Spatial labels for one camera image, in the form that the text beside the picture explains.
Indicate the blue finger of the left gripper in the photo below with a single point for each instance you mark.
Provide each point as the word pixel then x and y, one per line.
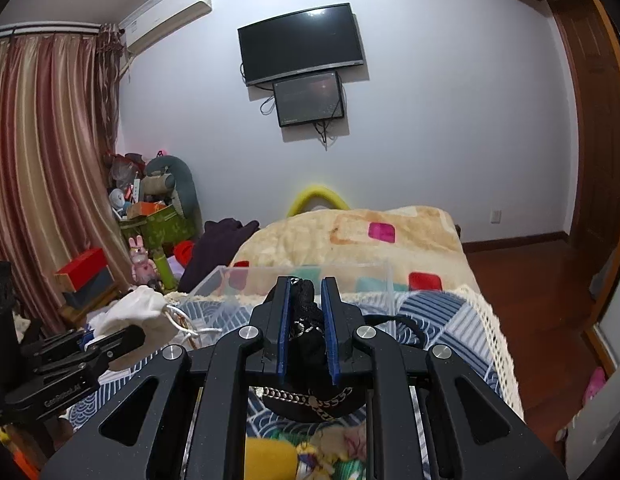
pixel 116 345

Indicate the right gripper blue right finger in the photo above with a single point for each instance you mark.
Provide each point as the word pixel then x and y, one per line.
pixel 341 320

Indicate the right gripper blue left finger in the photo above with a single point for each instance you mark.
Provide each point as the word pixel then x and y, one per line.
pixel 272 319

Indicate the black chain pouch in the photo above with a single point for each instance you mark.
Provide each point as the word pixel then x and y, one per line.
pixel 306 392

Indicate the floral fabric bundle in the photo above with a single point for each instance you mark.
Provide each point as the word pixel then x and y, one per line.
pixel 333 452

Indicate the yellow sponge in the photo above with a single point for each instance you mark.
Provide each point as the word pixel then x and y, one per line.
pixel 268 459

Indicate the clear plastic storage box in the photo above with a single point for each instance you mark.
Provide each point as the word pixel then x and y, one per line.
pixel 224 300

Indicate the red box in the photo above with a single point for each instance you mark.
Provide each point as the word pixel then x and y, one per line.
pixel 80 270

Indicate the beige fleece blanket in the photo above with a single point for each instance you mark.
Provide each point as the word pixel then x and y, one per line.
pixel 412 239

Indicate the pink rabbit plush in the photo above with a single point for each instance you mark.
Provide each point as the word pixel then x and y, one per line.
pixel 143 269

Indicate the dark purple blanket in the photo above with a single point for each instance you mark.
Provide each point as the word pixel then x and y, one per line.
pixel 218 245

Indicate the blue white patterned cloth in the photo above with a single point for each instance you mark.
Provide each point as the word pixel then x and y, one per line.
pixel 461 319

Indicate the yellow hoop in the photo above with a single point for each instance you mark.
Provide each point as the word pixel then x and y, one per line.
pixel 315 195

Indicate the green cardboard box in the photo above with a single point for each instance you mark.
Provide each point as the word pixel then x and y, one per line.
pixel 165 226

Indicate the grey green plush dinosaur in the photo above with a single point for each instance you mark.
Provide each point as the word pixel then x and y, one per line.
pixel 168 178

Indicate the striped red beige curtain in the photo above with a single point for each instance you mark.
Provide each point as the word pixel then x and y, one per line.
pixel 58 129

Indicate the brown wooden door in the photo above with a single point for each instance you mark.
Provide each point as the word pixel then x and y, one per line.
pixel 592 46

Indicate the white air conditioner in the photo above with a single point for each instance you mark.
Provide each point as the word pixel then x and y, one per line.
pixel 160 20

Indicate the white wall socket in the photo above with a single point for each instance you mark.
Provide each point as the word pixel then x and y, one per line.
pixel 495 216

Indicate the small black wall monitor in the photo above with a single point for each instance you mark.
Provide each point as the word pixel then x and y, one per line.
pixel 310 98

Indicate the large black wall television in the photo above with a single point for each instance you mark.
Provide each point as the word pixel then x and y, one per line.
pixel 300 42

